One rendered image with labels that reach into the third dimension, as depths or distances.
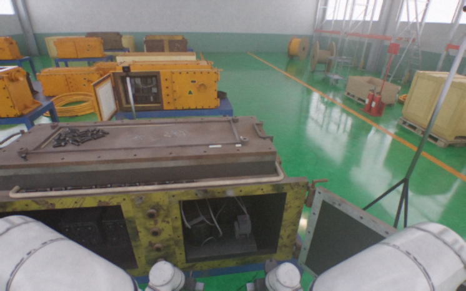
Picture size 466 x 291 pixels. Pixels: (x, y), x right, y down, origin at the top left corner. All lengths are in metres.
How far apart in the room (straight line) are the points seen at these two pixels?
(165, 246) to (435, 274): 1.11
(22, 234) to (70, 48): 9.89
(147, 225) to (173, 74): 2.70
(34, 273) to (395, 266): 0.53
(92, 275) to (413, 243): 0.52
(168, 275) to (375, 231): 0.81
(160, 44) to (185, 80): 5.91
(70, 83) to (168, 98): 4.23
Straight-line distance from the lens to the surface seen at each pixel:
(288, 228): 1.36
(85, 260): 0.47
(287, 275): 0.98
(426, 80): 5.96
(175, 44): 9.43
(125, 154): 1.14
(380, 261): 0.46
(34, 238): 0.52
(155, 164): 1.10
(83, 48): 10.16
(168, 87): 3.68
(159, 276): 0.99
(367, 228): 1.14
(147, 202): 1.13
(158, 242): 1.31
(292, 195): 1.20
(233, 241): 1.48
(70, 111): 6.16
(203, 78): 3.63
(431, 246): 0.53
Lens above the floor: 1.90
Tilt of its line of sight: 28 degrees down
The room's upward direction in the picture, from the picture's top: 2 degrees clockwise
